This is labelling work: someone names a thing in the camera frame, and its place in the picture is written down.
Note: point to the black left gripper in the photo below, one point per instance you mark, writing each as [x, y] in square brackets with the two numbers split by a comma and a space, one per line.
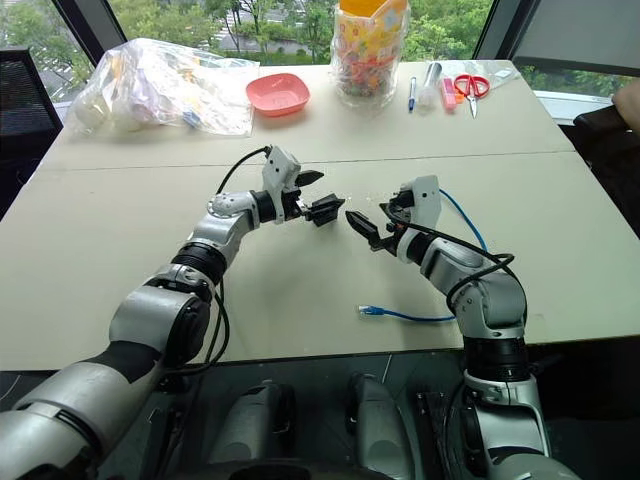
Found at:
[294, 206]

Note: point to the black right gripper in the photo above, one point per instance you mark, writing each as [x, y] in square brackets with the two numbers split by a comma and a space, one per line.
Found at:
[401, 215]

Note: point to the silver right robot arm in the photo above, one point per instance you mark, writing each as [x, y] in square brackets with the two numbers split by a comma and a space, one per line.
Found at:
[492, 300]

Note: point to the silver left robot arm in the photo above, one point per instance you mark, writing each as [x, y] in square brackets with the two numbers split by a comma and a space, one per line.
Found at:
[150, 305]

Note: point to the pink plastic bowl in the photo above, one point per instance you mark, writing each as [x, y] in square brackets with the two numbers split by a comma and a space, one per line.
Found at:
[278, 95]

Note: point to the blue and white pen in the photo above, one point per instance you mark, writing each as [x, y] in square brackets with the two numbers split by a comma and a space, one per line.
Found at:
[412, 92]

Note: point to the pink highlighter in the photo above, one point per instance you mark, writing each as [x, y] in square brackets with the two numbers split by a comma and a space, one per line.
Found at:
[449, 94]

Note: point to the clear plastic tube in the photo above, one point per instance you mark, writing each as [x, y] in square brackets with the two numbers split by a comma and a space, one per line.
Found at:
[430, 85]

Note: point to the clear jar with colourful pieces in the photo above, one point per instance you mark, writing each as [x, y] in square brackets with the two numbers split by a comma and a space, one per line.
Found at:
[367, 55]

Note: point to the clear plastic bag with contents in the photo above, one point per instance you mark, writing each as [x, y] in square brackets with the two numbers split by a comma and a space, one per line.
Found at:
[160, 90]

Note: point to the small clear plastic bag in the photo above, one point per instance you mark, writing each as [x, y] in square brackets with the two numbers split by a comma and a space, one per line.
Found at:
[500, 72]

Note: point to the grey rounded robot leg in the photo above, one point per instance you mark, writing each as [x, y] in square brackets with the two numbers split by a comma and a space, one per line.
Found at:
[255, 425]
[380, 430]

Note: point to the dark brown chair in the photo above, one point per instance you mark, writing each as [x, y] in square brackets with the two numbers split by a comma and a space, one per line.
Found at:
[612, 150]

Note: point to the black mesh chair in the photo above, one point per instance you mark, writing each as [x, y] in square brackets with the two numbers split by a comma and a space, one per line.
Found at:
[22, 120]

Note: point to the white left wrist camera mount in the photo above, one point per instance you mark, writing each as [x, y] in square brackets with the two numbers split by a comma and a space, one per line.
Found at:
[279, 167]

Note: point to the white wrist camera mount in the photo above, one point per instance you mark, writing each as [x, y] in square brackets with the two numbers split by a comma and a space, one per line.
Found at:
[426, 200]
[279, 167]

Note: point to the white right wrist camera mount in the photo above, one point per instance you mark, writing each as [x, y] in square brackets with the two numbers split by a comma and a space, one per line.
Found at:
[426, 200]

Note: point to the black window frame post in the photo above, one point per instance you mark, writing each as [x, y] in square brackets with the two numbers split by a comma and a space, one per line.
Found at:
[495, 27]
[97, 27]

